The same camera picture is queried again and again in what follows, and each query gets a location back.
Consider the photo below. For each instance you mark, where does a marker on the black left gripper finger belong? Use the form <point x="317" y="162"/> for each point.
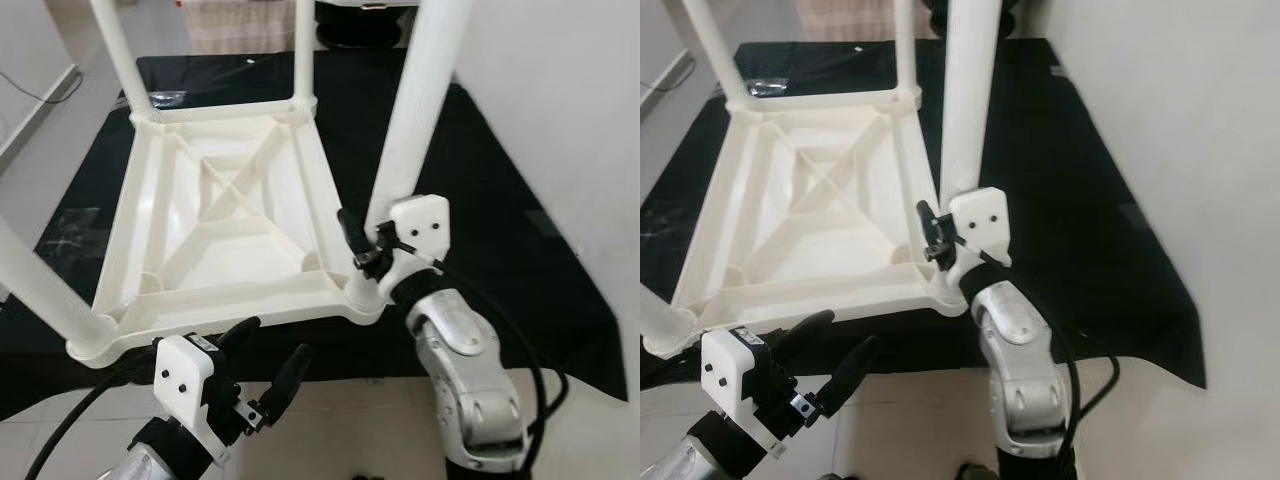
<point x="285" y="385"/>
<point x="240" y="335"/>
<point x="848" y="378"/>
<point x="805" y="333"/>

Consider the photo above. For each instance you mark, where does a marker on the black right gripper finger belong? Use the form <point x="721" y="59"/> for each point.
<point x="353" y="235"/>
<point x="930" y="222"/>

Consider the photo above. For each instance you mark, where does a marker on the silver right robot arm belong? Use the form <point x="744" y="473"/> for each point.
<point x="470" y="380"/>
<point x="1025" y="370"/>

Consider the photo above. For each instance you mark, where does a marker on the white plastic children table top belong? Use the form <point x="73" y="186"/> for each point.
<point x="810" y="210"/>
<point x="230" y="210"/>

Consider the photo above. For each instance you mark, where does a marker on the black tablecloth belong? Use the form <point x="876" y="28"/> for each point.
<point x="1080" y="280"/>
<point x="500" y="280"/>

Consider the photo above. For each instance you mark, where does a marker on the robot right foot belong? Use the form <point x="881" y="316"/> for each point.
<point x="978" y="472"/>

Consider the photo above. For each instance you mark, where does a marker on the clear tape patch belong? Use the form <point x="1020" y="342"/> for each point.
<point x="768" y="88"/>
<point x="70" y="235"/>
<point x="170" y="97"/>
<point x="662" y="230"/>

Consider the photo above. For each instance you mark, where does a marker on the beige patterned cloth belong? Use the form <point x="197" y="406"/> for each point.
<point x="850" y="18"/>
<point x="240" y="25"/>

